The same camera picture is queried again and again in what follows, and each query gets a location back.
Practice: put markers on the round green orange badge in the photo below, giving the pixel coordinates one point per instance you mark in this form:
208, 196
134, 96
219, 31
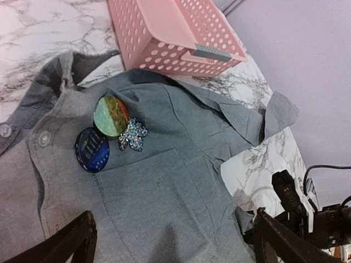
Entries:
111, 116

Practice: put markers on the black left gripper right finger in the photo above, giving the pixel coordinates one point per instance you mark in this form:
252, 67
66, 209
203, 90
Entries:
273, 240

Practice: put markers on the round blue badge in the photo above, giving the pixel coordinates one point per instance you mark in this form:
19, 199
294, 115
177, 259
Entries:
92, 150

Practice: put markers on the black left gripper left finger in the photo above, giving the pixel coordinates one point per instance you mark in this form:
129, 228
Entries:
76, 242

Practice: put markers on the grey button-up shirt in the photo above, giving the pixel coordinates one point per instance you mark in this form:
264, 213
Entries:
167, 203

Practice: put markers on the pink perforated plastic basket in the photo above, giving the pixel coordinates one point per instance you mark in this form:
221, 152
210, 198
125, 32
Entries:
186, 38

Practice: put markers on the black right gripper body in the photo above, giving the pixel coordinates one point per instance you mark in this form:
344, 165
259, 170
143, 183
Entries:
331, 225

